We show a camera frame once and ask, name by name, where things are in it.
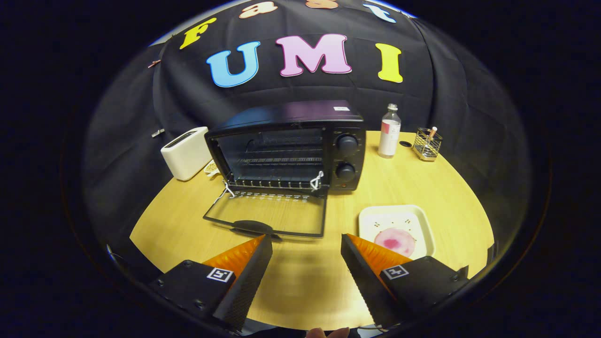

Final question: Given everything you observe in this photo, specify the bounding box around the black toaster oven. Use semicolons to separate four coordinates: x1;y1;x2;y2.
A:
203;100;367;241

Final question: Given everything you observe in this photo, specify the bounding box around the white slot toaster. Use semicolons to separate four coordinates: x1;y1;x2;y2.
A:
161;126;213;182

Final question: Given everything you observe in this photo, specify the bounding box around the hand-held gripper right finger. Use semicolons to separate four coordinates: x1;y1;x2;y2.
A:
340;233;470;329

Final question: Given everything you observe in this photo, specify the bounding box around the pink ham slice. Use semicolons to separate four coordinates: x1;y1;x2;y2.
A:
374;228;416;258

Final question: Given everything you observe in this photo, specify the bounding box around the clear bottle pink label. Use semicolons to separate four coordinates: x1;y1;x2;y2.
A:
378;103;402;159

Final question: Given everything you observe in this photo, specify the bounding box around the wire mesh holder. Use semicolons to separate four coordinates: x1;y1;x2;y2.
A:
412;128;443;162

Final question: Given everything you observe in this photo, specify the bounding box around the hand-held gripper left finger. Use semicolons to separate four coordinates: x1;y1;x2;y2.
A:
149;234;274;332

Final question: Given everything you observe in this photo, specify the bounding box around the cream square plate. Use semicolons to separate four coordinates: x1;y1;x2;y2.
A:
358;205;436;261

